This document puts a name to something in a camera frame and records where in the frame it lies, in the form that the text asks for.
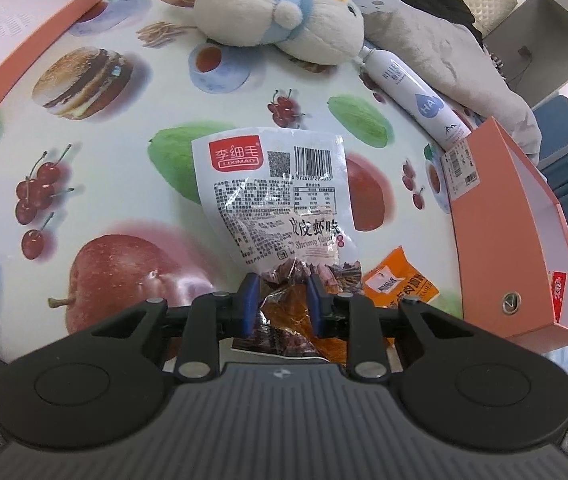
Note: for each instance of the orange box lid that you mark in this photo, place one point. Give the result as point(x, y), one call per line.
point(14, 35)

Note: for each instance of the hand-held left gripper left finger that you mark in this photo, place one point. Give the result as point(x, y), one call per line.
point(250, 305)

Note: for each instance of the orange brown snack packet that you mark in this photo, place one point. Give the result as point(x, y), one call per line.
point(289, 315)

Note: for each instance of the blue covered chair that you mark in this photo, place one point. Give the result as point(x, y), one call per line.
point(559, 120)

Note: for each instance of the white clear snack packet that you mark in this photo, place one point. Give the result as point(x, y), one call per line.
point(274, 200)

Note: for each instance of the food printed bed sheet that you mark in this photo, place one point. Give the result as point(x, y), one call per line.
point(114, 170)

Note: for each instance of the white spray bottle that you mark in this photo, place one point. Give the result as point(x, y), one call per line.
point(414, 95)

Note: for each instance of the grey blanket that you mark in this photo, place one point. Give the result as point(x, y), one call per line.
point(444, 45)

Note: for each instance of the orange gift box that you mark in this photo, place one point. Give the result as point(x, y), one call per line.
point(494, 240)

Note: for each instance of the dark purple snack packet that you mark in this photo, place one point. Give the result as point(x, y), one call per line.
point(269, 341)

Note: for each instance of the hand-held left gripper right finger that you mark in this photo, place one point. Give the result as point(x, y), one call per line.
point(314, 305)

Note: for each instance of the red snack packet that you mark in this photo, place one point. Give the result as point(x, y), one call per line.
point(559, 295)

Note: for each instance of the black wall socket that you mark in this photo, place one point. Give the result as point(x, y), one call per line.
point(524, 52)

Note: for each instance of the cluttered bedside stand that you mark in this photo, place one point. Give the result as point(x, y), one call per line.
point(498, 62)

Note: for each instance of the blue white plush penguin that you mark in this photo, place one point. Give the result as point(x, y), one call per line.
point(314, 25)

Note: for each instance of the white wall cabinet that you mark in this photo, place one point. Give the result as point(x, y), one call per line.
point(554, 25)

